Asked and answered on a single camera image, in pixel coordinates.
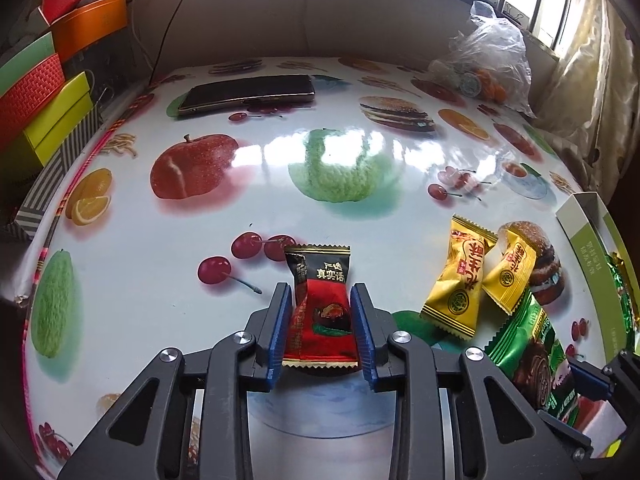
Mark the yellow-green box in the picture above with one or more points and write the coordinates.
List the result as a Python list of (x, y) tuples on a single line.
[(60, 120)]

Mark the green flat box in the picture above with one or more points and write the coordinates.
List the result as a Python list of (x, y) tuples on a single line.
[(25, 60)]

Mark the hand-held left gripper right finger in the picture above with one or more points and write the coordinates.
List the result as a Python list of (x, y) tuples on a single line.
[(362, 340)]

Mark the clear plastic bag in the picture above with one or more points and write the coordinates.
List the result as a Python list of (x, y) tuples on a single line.
[(490, 55)]

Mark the orange box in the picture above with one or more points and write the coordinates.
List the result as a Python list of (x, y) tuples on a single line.
[(92, 25)]

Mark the white cardboard box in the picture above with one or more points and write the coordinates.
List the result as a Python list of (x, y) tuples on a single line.
[(575, 220)]

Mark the black and red candy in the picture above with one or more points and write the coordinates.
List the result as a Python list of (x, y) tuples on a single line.
[(320, 285)]

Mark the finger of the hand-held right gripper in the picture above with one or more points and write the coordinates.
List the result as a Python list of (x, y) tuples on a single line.
[(570, 440), (587, 381)]

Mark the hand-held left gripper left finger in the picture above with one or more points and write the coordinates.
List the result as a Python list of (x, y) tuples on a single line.
[(280, 340)]

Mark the pink and white packet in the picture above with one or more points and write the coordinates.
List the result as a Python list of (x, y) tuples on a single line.
[(600, 417)]

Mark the red woven box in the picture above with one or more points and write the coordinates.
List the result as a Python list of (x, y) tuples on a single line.
[(30, 105)]

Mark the dark smartphone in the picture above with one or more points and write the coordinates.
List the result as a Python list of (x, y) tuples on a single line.
[(245, 92)]

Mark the green snack packet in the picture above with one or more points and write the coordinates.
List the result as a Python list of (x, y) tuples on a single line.
[(535, 355), (622, 285)]

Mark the yellow candy packet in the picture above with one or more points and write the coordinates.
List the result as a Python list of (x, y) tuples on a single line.
[(460, 280), (512, 270)]

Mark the cream curtain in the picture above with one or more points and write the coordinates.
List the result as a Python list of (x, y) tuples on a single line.
[(585, 90)]

